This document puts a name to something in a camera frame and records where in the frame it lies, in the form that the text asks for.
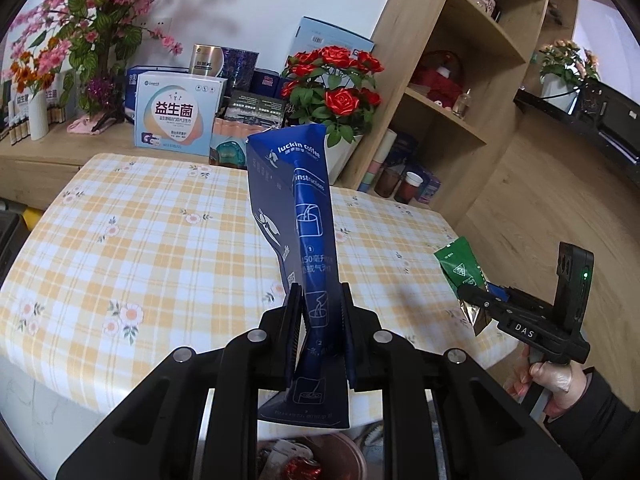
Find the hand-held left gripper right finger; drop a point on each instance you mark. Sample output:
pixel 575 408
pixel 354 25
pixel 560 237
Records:
pixel 346 330

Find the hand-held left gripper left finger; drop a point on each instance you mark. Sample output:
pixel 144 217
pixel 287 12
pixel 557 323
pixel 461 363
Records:
pixel 296 330

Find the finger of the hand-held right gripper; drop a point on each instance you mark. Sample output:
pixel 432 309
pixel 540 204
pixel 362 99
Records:
pixel 515 301
pixel 482 302

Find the green foil packet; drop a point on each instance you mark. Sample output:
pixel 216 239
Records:
pixel 457 265

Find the brown trash bin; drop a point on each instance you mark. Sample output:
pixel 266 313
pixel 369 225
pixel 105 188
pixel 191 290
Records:
pixel 345 452

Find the blue coffee bag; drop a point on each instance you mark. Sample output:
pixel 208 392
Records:
pixel 305 200

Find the crushed red can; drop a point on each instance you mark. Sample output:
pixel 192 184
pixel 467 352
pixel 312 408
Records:
pixel 302 471

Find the person's right forearm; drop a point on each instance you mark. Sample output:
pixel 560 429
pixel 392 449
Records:
pixel 600 430

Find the person's right hand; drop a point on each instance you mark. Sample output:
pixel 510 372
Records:
pixel 557 377

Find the blue printed box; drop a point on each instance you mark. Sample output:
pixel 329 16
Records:
pixel 431 187

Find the dark red paper cup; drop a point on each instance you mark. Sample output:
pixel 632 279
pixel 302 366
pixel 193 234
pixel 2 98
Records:
pixel 409 189

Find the brown plastic cup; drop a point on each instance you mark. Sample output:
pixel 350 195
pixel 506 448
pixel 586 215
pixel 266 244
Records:
pixel 386 182

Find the black television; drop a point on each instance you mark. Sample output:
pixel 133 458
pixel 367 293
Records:
pixel 600 125

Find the dark blue shelf box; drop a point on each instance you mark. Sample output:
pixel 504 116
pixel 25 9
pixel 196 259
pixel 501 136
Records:
pixel 404 150

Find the white angular flower pot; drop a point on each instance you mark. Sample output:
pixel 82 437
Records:
pixel 345 157

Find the stack of pastel cups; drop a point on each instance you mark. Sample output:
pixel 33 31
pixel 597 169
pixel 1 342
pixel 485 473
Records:
pixel 377 160

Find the teal tissue box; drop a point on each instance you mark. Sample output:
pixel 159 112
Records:
pixel 230 147

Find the small glass perfume bottle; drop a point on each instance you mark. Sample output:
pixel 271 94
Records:
pixel 462 105

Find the red gift basket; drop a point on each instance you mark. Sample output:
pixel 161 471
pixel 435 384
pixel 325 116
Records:
pixel 437 82

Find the black printed box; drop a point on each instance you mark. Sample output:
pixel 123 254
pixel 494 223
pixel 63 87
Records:
pixel 255 107

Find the pink rose plant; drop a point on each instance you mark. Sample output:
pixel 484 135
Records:
pixel 567 60

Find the red rose plant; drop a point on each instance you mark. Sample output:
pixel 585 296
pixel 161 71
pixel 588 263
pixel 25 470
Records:
pixel 340 95

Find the white box with pastel print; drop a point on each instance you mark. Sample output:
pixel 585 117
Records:
pixel 175 115

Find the small navy box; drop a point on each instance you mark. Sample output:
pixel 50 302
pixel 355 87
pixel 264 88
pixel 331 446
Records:
pixel 267 82

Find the dark blue patterned box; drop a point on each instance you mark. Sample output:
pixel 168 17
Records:
pixel 242 70

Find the wooden shelf unit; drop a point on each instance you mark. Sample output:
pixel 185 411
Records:
pixel 400 35

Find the small black tripod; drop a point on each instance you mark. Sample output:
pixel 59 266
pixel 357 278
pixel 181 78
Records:
pixel 112 116

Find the gold silver tin box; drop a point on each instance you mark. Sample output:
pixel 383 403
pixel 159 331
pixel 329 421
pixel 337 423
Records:
pixel 206 62

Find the blue and white box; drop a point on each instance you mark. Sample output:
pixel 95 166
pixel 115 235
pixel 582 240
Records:
pixel 135 90

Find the large light blue box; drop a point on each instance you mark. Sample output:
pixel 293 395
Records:
pixel 325 37

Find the wooden low cabinet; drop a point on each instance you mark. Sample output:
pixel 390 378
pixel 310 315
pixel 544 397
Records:
pixel 50 170

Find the pink cloth pouch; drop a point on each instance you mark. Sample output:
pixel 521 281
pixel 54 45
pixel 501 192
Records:
pixel 85 126

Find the white mug with black lid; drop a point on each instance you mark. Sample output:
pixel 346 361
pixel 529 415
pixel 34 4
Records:
pixel 486 5

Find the purple flower bunch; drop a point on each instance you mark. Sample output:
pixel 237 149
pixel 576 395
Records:
pixel 101 91

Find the white ribbed vase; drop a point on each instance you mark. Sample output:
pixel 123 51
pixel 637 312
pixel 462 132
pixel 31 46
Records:
pixel 37 115

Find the row of small brown bottles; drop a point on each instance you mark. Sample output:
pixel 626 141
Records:
pixel 15 132

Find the orange artificial flowers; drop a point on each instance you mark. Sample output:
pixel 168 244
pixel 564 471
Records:
pixel 32 72

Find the white wall socket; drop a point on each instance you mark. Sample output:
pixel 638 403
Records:
pixel 164 22

